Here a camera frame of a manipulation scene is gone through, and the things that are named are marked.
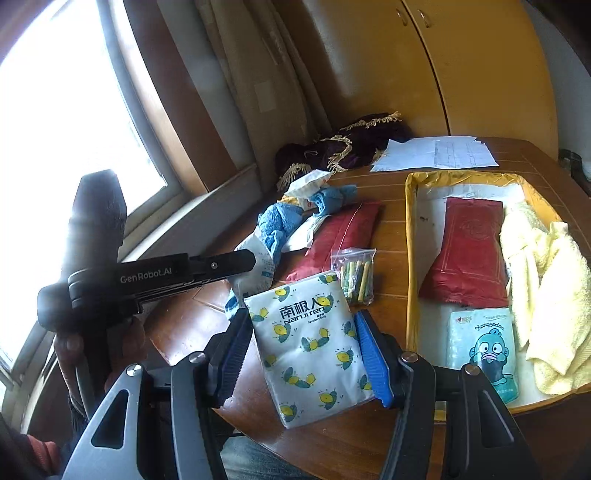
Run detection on window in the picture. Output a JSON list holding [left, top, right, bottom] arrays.
[[0, 0, 208, 388]]

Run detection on small blue towel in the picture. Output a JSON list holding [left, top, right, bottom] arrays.
[[307, 184, 361, 217]]

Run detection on pale yellow towel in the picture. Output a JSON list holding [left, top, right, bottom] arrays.
[[499, 200, 591, 397]]

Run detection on white packet with blue print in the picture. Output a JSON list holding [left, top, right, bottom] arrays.
[[225, 231, 278, 319]]

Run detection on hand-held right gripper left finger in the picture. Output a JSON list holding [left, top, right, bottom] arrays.
[[60, 308, 254, 480]]

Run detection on white packet with red label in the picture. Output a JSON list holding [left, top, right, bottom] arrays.
[[283, 169, 332, 206]]

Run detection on beige curtain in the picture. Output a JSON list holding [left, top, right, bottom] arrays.
[[194, 0, 333, 195]]

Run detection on teal cartoon print mask pack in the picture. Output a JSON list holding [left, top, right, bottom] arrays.
[[445, 307, 520, 407]]

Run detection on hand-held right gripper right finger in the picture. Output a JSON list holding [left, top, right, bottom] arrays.
[[353, 309, 541, 480]]

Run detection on clear bag of crayons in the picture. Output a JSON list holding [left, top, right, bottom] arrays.
[[330, 248, 377, 306]]

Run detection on yellow rimmed cardboard box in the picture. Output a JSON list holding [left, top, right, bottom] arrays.
[[404, 171, 591, 414]]

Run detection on person's left hand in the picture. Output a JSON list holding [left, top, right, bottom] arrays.
[[53, 318, 147, 416]]

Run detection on person's blue jeans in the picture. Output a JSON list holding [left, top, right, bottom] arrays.
[[221, 434, 296, 480]]

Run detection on large blue towel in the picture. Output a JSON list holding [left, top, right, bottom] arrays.
[[256, 200, 305, 266]]

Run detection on black object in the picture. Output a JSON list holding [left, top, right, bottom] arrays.
[[558, 150, 591, 185]]

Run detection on yellow wooden cabinet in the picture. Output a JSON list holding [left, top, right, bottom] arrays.
[[295, 0, 561, 144]]

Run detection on purple fringed cloth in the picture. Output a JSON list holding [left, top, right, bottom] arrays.
[[276, 111, 414, 192]]

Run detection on dark red foil packet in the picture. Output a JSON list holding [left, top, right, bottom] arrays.
[[285, 200, 384, 283], [418, 196, 511, 308]]

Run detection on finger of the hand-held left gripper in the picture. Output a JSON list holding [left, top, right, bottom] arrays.
[[187, 248, 257, 289]]

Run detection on red garment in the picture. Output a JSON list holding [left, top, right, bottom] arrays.
[[25, 433, 63, 476]]

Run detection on white paper sheet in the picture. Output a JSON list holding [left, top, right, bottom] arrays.
[[369, 135, 500, 174]]

